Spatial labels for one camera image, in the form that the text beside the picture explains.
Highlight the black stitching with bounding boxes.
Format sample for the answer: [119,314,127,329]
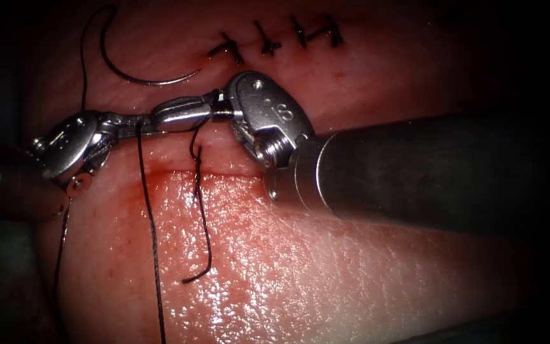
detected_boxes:
[208,16,346,66]

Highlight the left arm needle driver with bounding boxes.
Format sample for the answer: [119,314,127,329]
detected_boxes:
[28,110,119,197]

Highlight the right arm needle driver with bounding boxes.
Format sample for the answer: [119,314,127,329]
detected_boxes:
[213,70,316,170]

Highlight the tissue pad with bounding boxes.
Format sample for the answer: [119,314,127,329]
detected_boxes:
[19,0,548,344]

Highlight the left arm needle driver jaw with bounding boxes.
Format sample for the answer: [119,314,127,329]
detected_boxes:
[111,113,162,141]

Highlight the curved steel needle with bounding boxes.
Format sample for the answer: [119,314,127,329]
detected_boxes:
[99,5,202,87]

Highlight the black thread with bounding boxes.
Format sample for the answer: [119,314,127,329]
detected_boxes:
[52,4,214,344]

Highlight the right arm needle driver jaw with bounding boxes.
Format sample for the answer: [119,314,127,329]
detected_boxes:
[151,104,216,133]
[152,90,222,110]

